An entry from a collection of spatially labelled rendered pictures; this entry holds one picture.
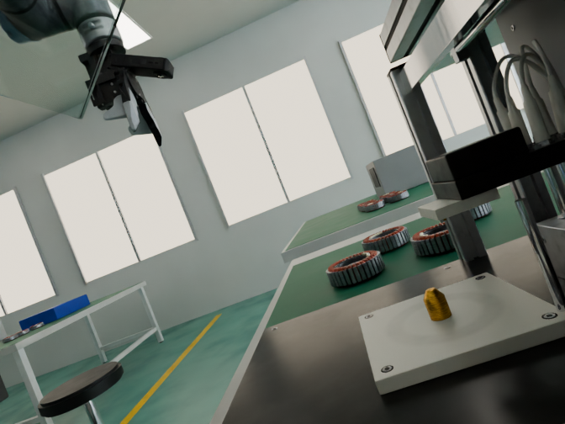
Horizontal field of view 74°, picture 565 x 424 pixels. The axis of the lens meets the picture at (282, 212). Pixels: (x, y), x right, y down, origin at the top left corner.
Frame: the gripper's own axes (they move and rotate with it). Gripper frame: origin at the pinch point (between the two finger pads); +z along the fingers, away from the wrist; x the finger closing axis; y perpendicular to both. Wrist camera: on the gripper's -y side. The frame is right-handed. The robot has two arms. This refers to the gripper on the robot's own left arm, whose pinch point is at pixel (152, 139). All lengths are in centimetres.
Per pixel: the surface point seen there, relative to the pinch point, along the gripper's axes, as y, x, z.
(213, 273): 92, -430, 67
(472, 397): -25, 50, 38
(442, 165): -32, 42, 24
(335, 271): -23.5, 3.6, 36.8
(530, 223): -34, 47, 30
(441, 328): -27, 42, 37
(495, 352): -28, 47, 38
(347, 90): -157, -394, -87
